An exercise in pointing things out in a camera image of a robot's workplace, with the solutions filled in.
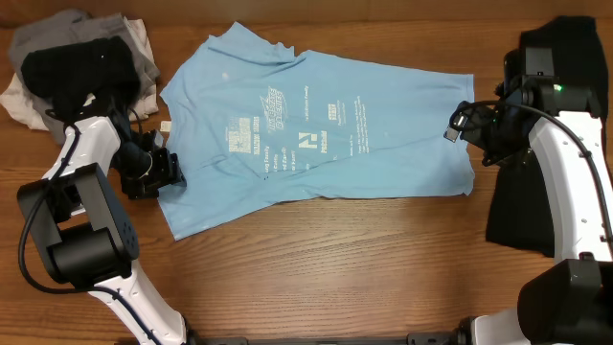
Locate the white folded garment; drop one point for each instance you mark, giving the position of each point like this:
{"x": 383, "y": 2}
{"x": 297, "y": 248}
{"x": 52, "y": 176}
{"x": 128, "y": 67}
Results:
{"x": 143, "y": 96}

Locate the grey folded garment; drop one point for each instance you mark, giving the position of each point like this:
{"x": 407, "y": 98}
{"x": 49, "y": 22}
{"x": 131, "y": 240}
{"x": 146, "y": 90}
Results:
{"x": 57, "y": 33}

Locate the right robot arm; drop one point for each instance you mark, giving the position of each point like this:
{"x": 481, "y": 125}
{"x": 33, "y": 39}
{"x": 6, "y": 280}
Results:
{"x": 570, "y": 303}

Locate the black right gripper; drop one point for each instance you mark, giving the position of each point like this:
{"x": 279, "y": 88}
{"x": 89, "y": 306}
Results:
{"x": 479, "y": 132}

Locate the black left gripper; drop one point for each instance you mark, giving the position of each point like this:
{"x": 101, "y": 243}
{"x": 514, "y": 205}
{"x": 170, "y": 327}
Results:
{"x": 167, "y": 172}

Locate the black garment at right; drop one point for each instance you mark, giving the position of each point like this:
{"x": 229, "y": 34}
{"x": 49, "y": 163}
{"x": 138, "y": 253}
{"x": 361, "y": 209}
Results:
{"x": 519, "y": 215}

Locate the light blue t-shirt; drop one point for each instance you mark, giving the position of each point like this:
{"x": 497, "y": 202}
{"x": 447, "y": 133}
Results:
{"x": 254, "y": 124}

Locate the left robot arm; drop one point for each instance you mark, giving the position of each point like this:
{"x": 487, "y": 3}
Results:
{"x": 77, "y": 236}

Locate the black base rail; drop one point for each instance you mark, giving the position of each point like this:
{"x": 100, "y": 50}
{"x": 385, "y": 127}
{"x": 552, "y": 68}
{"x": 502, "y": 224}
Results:
{"x": 440, "y": 338}

